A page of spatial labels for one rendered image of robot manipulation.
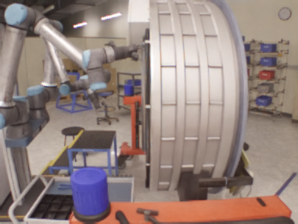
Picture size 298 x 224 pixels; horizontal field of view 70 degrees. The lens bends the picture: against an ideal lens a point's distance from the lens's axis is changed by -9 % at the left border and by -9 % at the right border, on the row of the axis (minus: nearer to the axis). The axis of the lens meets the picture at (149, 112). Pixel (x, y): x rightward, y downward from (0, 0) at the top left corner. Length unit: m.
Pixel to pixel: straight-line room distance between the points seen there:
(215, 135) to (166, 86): 0.35
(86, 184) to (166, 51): 0.74
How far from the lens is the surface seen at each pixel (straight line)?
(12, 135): 1.70
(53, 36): 1.47
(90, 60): 1.24
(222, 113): 1.17
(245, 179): 1.23
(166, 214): 0.81
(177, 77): 1.11
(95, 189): 0.72
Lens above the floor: 1.47
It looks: 14 degrees down
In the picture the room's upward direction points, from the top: straight up
